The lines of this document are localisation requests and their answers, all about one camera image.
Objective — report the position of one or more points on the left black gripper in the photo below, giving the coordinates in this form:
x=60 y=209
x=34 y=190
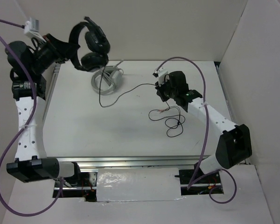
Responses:
x=62 y=50

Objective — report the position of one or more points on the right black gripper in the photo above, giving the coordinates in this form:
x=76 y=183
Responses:
x=159 y=92

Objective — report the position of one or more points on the black headphones with cable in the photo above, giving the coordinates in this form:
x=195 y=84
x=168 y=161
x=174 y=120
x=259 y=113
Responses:
x=97 y=59

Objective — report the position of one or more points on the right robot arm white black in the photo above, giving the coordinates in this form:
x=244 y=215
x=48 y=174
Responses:
x=234 y=142

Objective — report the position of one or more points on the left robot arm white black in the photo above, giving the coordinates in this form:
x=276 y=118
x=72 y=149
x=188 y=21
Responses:
x=31 y=163

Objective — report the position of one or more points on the grey white headphone stand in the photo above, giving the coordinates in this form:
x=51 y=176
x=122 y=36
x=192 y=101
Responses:
x=112 y=75

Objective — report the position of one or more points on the white taped cover plate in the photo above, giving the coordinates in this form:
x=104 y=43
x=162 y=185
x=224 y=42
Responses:
x=138 y=184

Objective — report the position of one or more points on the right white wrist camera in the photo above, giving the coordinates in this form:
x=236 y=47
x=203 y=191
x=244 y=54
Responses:
x=160 y=73

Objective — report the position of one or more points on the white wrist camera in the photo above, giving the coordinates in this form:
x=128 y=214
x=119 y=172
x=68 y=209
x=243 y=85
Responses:
x=160 y=73
x=31 y=29

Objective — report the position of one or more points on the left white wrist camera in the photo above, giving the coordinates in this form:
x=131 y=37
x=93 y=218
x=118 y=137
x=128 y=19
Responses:
x=31 y=29

